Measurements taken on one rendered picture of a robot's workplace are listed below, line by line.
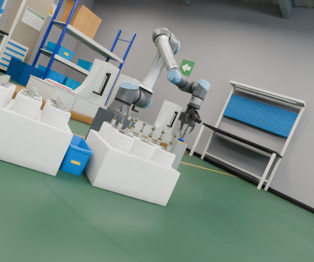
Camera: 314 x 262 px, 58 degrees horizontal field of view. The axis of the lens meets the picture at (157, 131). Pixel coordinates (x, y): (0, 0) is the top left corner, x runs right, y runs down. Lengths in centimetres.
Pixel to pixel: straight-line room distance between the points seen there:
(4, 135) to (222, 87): 625
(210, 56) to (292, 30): 191
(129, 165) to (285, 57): 598
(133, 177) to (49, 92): 218
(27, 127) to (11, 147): 9
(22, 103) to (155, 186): 67
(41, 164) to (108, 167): 27
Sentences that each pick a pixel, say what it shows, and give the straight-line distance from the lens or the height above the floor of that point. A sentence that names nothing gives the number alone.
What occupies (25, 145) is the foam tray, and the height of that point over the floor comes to 8.
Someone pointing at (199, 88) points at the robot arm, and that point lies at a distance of 166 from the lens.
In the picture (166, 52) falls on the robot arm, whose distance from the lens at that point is 174.
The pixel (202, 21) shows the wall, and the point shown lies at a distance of 814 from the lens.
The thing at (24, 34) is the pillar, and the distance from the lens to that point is 759.
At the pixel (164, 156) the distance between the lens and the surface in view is 136.
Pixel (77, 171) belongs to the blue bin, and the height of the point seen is 2.
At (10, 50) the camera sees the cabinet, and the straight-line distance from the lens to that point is 664.
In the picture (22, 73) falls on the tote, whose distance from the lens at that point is 564.
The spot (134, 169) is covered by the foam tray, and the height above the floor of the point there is 13.
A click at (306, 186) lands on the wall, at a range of 624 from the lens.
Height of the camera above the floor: 36
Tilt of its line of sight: 2 degrees down
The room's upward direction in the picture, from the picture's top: 24 degrees clockwise
